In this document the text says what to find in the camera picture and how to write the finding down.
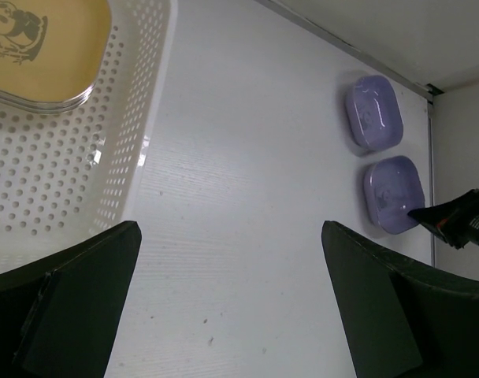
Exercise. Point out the yellow panda plate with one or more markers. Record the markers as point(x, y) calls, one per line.
point(51, 52)

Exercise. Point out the white perforated plastic bin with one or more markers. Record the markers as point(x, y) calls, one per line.
point(65, 178)

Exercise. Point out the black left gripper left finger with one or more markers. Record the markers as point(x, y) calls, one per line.
point(59, 315)

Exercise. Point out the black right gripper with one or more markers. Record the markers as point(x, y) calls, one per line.
point(456, 221)

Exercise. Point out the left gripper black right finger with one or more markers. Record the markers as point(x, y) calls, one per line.
point(401, 317)

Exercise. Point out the purple panda plate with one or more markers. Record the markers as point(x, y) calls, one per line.
point(392, 188)
point(373, 112)

